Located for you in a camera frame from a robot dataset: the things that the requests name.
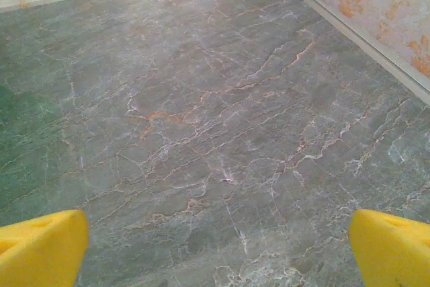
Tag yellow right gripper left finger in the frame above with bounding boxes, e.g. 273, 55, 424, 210
0, 209, 89, 287

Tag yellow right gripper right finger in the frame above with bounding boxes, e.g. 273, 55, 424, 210
349, 208, 430, 287

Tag aluminium side frame rail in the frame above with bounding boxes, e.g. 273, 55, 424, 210
260, 0, 430, 108

